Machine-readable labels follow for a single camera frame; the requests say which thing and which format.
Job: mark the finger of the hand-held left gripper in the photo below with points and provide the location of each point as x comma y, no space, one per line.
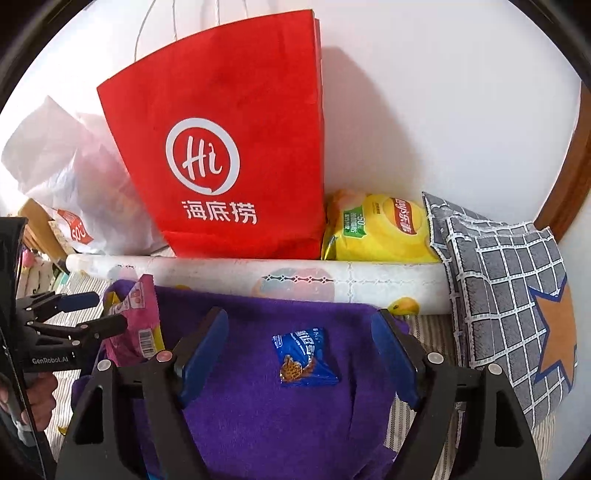
78,301
108,325

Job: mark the white plastic bag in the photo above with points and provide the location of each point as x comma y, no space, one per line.
69,157

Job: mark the pink snack packet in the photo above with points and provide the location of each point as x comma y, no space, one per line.
138,304

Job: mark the dark checkered cloth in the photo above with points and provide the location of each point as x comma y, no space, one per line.
498,277

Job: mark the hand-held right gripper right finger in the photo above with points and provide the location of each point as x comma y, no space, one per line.
392,355

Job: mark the pale bedside clutter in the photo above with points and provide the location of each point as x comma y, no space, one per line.
39,272

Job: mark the rolled white printed mat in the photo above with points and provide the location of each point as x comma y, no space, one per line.
323,277

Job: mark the blue cookie snack packet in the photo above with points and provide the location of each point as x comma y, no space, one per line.
300,344

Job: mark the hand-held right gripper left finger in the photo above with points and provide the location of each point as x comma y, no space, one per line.
203,355

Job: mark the person's left hand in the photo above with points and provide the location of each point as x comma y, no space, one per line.
41,401

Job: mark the wooden board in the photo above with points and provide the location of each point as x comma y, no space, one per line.
39,221

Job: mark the purple towel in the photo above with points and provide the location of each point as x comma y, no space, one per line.
258,415

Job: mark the yellow chips bag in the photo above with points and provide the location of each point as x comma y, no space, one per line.
369,240

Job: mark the wooden door frame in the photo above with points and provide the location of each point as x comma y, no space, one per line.
570,184

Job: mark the red paper bag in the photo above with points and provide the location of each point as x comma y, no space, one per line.
221,92

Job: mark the striped grey blanket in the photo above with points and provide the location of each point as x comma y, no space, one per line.
434,332

